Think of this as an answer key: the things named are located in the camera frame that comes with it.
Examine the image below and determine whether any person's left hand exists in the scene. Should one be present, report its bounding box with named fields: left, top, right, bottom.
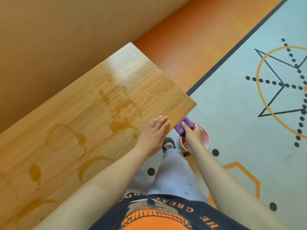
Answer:
left=135, top=115, right=170, bottom=158

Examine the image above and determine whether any person's right hand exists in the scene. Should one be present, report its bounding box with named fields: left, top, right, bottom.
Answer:
left=181, top=122, right=203, bottom=155

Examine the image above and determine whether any purple cleaning cloth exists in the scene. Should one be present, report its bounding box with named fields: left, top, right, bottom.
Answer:
left=174, top=115, right=195, bottom=137

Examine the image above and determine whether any person's left forearm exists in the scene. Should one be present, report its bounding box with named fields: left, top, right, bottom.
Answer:
left=33, top=146, right=157, bottom=230

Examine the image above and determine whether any person's right forearm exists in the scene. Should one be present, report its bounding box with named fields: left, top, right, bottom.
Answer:
left=189, top=148, right=292, bottom=230

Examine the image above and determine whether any pink plastic bucket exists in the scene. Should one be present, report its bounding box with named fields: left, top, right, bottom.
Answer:
left=180, top=126, right=210, bottom=151

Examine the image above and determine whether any black plush-trimmed slipper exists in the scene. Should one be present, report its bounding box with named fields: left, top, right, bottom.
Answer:
left=162, top=137, right=176, bottom=154

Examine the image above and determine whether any black orange printed t-shirt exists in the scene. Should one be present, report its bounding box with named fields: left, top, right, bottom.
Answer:
left=89, top=193, right=250, bottom=230

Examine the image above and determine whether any wooden table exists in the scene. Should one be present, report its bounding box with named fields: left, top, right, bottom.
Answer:
left=0, top=42, right=198, bottom=230

